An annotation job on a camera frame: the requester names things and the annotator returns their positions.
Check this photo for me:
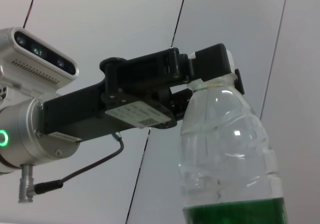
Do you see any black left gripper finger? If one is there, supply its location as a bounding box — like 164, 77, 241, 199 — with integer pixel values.
99, 43, 233, 103
169, 68, 246, 121

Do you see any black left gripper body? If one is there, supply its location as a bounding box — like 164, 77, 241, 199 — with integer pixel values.
41, 81, 178, 143

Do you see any clear bottle with green label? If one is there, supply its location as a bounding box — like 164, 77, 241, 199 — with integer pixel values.
177, 49, 289, 224

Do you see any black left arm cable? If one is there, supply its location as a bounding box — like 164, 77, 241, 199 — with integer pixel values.
18, 131, 126, 204

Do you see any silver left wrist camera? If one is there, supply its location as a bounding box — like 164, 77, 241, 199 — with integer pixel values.
0, 27, 80, 96

